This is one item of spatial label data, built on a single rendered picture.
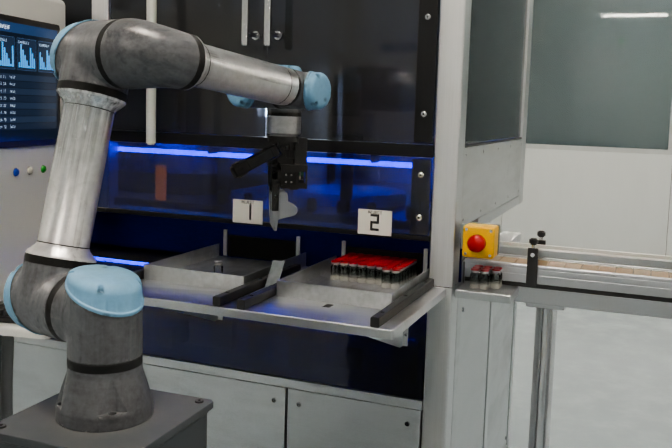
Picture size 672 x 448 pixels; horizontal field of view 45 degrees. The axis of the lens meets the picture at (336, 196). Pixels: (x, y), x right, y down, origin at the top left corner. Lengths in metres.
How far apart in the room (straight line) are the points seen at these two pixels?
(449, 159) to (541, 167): 4.63
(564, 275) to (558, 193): 4.53
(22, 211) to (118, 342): 0.89
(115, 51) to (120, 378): 0.51
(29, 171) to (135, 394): 0.95
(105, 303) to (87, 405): 0.16
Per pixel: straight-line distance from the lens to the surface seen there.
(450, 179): 1.87
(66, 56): 1.44
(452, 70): 1.87
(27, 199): 2.15
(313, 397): 2.10
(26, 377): 2.60
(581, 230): 6.49
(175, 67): 1.36
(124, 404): 1.32
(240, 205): 2.07
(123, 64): 1.35
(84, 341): 1.31
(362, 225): 1.94
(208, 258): 2.17
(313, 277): 1.94
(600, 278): 1.96
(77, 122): 1.41
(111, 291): 1.28
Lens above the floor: 1.29
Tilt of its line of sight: 6 degrees down
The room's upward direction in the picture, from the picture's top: 2 degrees clockwise
